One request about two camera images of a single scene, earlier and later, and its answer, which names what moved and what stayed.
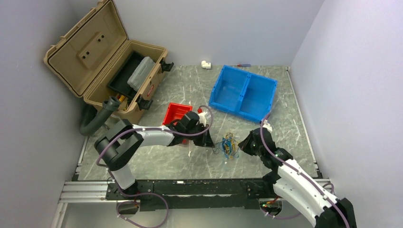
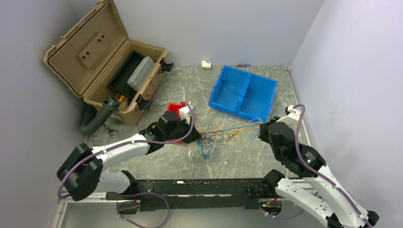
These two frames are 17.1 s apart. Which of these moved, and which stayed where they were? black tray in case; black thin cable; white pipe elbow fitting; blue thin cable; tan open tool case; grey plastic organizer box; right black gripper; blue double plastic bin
Moved: right black gripper; blue thin cable; black thin cable
Stayed: tan open tool case; white pipe elbow fitting; black tray in case; grey plastic organizer box; blue double plastic bin
